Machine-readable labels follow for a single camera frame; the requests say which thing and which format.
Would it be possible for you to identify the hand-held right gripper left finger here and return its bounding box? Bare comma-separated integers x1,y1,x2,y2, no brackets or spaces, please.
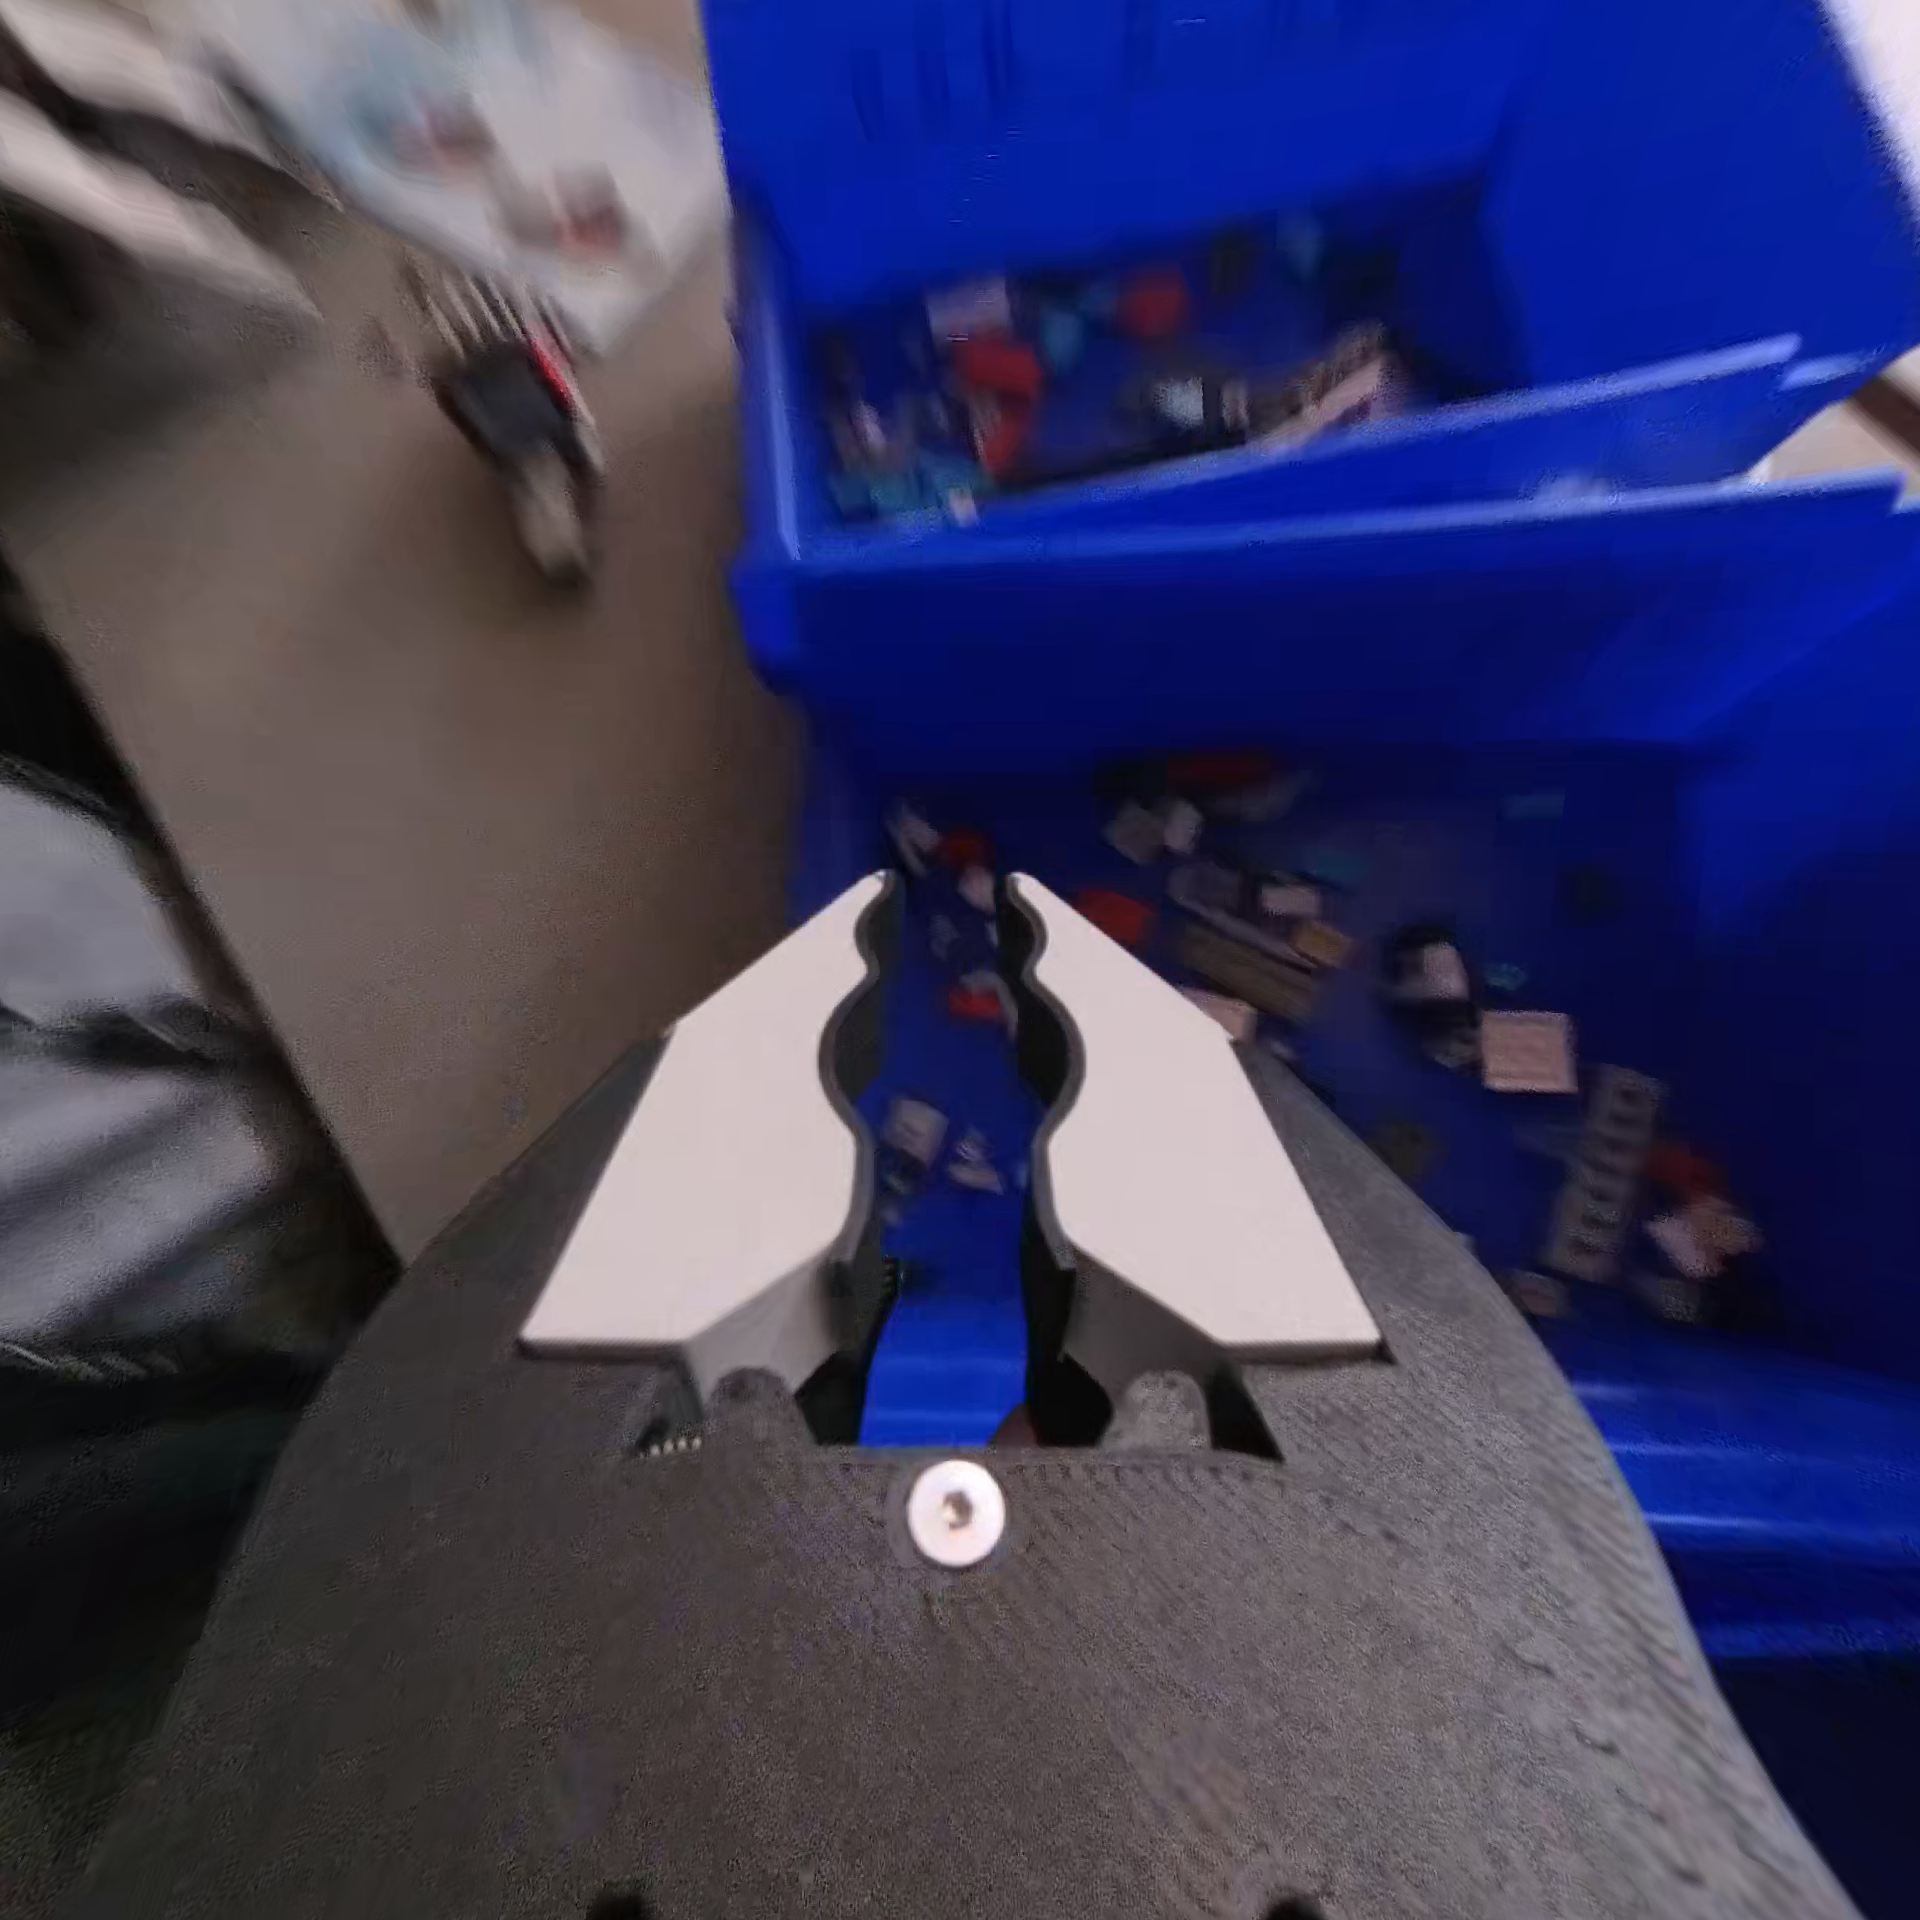
516,870,909,1390

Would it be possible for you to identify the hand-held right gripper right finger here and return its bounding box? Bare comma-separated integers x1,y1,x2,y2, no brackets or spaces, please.
996,874,1384,1373

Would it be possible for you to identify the pile of toy bricks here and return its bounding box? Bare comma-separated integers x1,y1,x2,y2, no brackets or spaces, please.
816,224,1432,528
877,750,1779,1329

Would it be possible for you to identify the blue plastic bin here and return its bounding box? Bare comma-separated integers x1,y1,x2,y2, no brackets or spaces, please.
726,470,1920,1920
696,0,1920,700

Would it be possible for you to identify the red and black brick model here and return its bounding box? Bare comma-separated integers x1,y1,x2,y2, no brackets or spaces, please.
411,269,608,587

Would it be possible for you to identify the open instruction booklet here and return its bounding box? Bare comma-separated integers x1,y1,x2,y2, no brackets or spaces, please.
223,0,729,354

